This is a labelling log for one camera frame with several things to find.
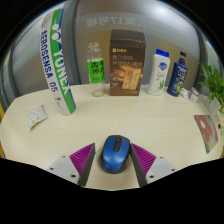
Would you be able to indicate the small white dotted packet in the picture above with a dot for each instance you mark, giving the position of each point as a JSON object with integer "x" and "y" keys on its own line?
{"x": 36, "y": 116}

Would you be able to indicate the brown cracker box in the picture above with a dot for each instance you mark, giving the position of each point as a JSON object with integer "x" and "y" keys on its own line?
{"x": 126, "y": 66}

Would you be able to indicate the dark blue pump bottle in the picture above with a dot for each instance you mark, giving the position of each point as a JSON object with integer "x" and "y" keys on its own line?
{"x": 177, "y": 78}

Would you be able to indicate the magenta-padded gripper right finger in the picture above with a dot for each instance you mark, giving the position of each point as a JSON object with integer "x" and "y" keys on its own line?
{"x": 145, "y": 160}

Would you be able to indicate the green plant in white pot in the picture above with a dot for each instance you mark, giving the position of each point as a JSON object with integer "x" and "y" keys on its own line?
{"x": 215, "y": 83}

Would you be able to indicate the pastel floral mouse pad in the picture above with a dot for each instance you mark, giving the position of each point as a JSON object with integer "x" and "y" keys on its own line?
{"x": 207, "y": 132}

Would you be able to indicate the clear bottle with green label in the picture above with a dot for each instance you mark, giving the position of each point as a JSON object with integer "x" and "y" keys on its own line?
{"x": 95, "y": 71}

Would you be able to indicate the white bottle with blue cap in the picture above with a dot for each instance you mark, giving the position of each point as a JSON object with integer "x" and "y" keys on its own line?
{"x": 158, "y": 75}

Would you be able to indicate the small white crumpled object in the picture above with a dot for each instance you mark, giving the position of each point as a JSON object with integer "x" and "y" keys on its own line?
{"x": 184, "y": 93}

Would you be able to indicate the white and green shuttlecock tube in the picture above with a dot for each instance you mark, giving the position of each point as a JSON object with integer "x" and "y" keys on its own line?
{"x": 56, "y": 63}

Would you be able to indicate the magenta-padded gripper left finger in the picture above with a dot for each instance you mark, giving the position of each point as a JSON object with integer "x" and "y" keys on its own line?
{"x": 81, "y": 159}

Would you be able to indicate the blue and black computer mouse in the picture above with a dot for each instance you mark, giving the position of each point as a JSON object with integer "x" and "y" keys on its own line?
{"x": 115, "y": 154}

